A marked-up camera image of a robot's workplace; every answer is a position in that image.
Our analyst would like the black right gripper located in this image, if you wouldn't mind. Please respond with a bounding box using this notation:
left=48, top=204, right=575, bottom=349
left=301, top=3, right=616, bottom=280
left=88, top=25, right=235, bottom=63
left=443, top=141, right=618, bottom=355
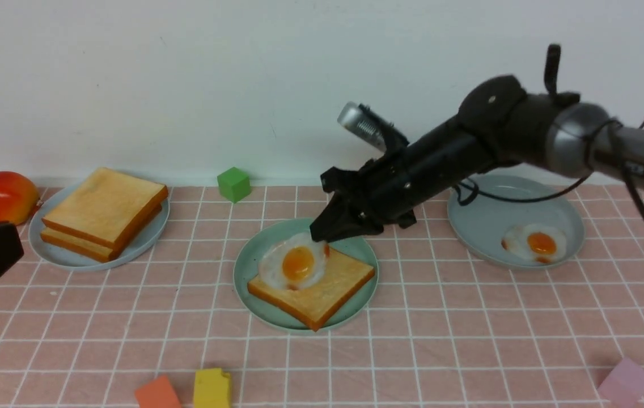
left=310, top=118, right=497, bottom=243

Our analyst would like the fried egg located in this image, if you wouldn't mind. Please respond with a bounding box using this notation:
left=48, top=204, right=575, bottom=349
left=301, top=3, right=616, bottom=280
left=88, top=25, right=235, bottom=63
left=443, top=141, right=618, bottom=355
left=258, top=232, right=331, bottom=290
left=501, top=224, right=567, bottom=265

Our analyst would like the toast slice sandwich bottom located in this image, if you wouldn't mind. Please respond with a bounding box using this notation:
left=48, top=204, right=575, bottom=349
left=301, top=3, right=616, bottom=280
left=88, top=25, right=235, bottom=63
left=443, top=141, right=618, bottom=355
left=234, top=243, right=379, bottom=335

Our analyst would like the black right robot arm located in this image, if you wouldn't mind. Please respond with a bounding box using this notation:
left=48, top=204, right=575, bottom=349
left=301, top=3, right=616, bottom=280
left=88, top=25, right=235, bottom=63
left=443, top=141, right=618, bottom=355
left=311, top=75, right=644, bottom=243

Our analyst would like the green centre plate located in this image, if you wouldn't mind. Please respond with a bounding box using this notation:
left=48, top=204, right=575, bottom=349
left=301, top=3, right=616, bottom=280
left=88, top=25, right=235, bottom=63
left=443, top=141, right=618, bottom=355
left=233, top=218, right=379, bottom=334

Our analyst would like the green foam cube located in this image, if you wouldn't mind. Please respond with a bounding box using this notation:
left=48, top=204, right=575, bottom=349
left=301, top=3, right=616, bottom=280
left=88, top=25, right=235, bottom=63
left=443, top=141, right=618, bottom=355
left=217, top=166, right=252, bottom=203

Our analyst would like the grey plate with eggs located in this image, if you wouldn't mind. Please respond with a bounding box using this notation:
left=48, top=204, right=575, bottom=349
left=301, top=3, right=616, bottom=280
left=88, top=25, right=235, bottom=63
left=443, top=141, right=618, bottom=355
left=447, top=175, right=586, bottom=270

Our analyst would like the yellow foam block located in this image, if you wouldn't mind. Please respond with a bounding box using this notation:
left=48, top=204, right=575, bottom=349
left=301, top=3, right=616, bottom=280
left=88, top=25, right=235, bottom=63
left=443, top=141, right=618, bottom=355
left=193, top=368, right=233, bottom=408

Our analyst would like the toast slice upper remaining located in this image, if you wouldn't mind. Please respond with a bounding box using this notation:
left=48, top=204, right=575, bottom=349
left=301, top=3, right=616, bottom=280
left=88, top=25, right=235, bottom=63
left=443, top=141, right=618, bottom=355
left=41, top=167, right=169, bottom=250

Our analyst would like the toast slice lowest remaining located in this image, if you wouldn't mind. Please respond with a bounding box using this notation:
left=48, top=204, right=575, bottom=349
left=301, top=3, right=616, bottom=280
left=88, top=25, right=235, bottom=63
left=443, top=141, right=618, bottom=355
left=40, top=206, right=164, bottom=263

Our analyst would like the orange foam block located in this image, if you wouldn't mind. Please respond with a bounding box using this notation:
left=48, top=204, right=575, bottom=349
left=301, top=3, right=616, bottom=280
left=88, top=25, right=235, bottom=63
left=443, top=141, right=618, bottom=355
left=134, top=375, right=182, bottom=408

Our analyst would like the blue plate with bread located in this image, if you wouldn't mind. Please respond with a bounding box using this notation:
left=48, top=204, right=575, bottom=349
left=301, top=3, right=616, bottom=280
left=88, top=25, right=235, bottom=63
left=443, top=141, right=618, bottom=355
left=27, top=182, right=170, bottom=271

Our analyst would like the pink foam block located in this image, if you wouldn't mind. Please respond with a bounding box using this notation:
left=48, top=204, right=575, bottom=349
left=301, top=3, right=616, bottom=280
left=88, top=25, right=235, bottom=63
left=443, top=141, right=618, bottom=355
left=597, top=357, right=644, bottom=407

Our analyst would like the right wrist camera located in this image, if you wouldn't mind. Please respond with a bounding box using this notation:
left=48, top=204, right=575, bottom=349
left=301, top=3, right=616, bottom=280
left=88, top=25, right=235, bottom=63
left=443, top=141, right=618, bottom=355
left=337, top=101, right=409, bottom=154

